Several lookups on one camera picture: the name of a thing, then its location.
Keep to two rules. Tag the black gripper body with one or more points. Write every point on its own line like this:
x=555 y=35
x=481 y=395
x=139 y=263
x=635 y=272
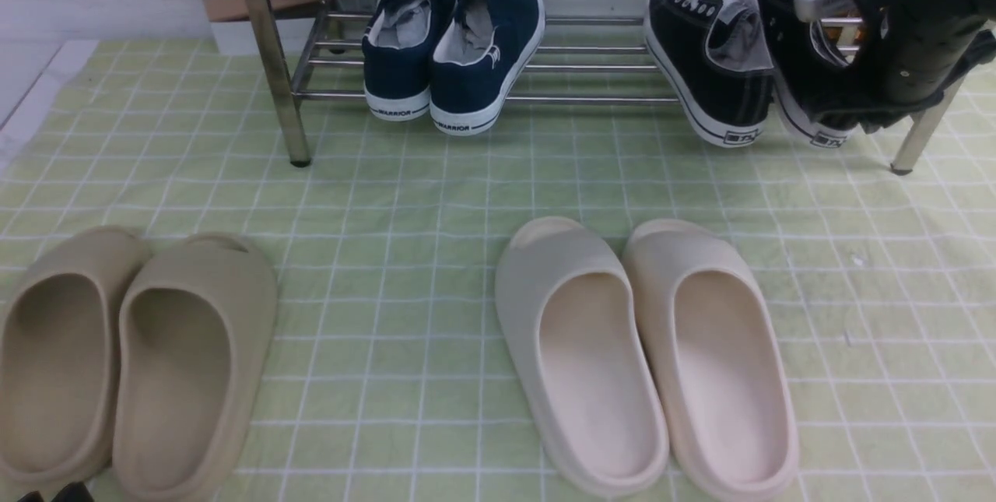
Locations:
x=910 y=47

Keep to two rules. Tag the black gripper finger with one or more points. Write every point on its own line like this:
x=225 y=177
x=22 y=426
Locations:
x=980 y=51

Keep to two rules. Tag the black canvas sneaker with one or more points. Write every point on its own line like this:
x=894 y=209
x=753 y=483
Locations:
x=715 y=56
x=807 y=66

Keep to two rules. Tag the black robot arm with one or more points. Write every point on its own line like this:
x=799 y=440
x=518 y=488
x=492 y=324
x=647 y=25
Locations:
x=913 y=52

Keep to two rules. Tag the chrome metal shoe rack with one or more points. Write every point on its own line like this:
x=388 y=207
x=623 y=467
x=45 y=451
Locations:
x=593 y=52

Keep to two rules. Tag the green checked tablecloth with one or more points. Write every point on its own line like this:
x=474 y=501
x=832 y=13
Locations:
x=388 y=378

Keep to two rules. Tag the right cream foam slide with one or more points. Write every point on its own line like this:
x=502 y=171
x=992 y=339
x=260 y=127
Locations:
x=708 y=337

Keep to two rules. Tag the cream foam slide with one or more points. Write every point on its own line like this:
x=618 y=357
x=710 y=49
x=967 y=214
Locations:
x=708 y=337
x=566 y=310

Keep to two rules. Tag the right navy canvas sneaker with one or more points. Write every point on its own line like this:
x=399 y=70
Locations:
x=478 y=59

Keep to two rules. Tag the navy canvas sneaker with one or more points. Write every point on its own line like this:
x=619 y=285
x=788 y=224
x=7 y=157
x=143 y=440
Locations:
x=478 y=59
x=398 y=46

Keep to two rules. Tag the left cream foam slide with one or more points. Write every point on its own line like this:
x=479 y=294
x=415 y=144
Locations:
x=566 y=310

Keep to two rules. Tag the left navy canvas sneaker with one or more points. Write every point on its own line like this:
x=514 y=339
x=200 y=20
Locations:
x=398 y=46

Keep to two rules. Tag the right tan foam slide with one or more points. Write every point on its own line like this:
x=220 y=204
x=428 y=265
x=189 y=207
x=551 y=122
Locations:
x=195 y=327

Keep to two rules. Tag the tan foam slide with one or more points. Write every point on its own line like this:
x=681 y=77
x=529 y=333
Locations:
x=61 y=357
x=195 y=327

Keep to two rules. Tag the left tan foam slide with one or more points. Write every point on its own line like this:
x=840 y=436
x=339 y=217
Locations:
x=61 y=357

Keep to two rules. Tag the black object at bottom edge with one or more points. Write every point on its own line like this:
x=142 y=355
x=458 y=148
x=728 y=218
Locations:
x=72 y=492

